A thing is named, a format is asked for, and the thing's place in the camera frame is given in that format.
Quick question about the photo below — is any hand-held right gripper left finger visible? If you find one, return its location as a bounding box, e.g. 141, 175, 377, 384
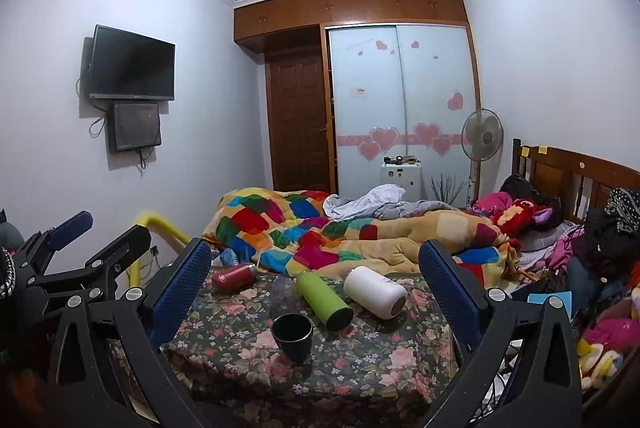
42, 238, 221, 428

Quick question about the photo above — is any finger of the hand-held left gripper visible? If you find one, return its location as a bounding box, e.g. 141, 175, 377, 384
34, 224, 153, 309
20, 209, 95, 270

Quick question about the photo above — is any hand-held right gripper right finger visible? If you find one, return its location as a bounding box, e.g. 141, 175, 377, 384
414, 240, 587, 428

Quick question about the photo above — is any white cup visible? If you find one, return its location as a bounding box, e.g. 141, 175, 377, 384
343, 266, 408, 320

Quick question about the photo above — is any clear glass cup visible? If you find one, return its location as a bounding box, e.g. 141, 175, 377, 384
270, 275, 302, 320

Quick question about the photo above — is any black cup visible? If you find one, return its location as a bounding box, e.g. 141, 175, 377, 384
271, 312, 314, 365

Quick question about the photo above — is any red bottle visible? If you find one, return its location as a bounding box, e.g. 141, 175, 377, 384
211, 262, 258, 292

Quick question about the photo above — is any pink clothing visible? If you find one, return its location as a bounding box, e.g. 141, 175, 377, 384
472, 191, 512, 215

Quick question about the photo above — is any dried twigs bundle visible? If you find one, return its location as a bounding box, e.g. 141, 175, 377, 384
430, 174, 469, 210

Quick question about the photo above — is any red plush toy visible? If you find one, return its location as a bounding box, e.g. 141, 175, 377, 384
491, 197, 557, 240

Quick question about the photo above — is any small black monitor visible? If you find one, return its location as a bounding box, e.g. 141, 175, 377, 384
106, 101, 163, 153

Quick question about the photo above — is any grey crumpled cloth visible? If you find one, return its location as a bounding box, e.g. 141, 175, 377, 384
322, 185, 453, 224

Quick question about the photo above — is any small white cabinet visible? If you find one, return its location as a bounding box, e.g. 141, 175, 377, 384
380, 161, 424, 199

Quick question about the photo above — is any black bag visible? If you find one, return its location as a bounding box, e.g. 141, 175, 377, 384
499, 174, 537, 205

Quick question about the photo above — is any green bottle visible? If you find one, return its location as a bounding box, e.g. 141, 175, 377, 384
294, 271, 354, 330

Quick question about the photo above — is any colourful patchwork quilt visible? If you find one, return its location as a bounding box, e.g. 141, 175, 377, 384
202, 189, 522, 290

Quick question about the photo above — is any pink plush toy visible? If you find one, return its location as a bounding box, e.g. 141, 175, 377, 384
582, 317, 637, 355

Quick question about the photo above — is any yellow and white plush toy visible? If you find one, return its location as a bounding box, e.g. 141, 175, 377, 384
575, 338, 627, 390

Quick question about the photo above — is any white standing fan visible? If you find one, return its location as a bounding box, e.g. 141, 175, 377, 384
460, 108, 504, 210

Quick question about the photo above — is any wooden bed headboard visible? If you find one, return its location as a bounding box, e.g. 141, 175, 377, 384
511, 138, 640, 230

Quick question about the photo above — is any pile of black clothing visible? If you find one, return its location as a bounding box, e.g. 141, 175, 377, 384
581, 187, 640, 271

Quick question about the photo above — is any wooden wardrobe with sliding doors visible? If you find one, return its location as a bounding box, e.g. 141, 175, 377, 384
233, 0, 482, 210

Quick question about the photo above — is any brown wooden door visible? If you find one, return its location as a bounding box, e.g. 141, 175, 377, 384
264, 25, 335, 194

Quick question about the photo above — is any yellow padded rail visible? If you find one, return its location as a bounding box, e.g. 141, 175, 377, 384
122, 210, 190, 293

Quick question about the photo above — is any wall-mounted black television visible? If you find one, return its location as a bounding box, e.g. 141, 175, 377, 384
81, 24, 177, 102

